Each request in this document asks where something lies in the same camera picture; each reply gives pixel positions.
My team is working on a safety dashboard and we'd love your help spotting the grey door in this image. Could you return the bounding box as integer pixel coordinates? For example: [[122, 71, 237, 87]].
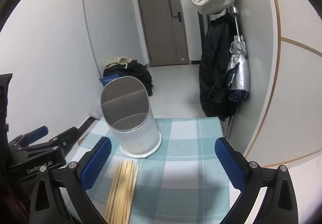
[[134, 0, 190, 67]]

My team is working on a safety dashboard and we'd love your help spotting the teal checkered tablecloth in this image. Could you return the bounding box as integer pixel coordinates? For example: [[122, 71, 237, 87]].
[[67, 117, 242, 224]]

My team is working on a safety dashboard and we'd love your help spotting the person's dark jacket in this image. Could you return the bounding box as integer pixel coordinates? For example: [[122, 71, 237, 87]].
[[0, 184, 31, 224]]

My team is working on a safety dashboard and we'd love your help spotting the white utensil holder cup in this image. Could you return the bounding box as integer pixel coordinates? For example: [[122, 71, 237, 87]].
[[100, 76, 162, 158]]

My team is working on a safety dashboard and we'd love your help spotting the pile of wooden chopsticks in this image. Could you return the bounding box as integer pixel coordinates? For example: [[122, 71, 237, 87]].
[[104, 161, 140, 224]]

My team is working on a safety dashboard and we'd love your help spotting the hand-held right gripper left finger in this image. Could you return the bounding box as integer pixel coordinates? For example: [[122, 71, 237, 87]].
[[30, 136, 112, 224]]

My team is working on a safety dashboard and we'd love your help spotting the black hanging coat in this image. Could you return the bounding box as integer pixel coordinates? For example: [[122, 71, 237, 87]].
[[199, 14, 248, 121]]

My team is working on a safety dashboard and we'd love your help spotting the silver folded umbrella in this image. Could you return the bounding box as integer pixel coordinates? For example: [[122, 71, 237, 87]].
[[226, 6, 250, 102]]

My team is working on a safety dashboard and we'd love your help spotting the clear plastic bag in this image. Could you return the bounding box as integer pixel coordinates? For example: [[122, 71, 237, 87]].
[[89, 106, 103, 120]]

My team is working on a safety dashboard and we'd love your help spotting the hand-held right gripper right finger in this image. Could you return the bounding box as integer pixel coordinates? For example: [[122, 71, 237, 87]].
[[214, 137, 300, 224]]

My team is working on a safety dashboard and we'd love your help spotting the beige cloth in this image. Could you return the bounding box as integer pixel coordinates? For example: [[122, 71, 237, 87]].
[[106, 56, 133, 69]]

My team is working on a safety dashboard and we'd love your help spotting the blue cardboard box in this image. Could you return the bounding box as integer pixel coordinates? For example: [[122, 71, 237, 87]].
[[99, 75, 120, 87]]

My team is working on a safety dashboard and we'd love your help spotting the black bag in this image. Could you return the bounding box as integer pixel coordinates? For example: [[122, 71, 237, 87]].
[[103, 60, 153, 97]]

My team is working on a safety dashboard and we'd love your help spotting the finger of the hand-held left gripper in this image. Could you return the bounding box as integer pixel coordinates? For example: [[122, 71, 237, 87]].
[[9, 126, 49, 149], [19, 127, 81, 158]]

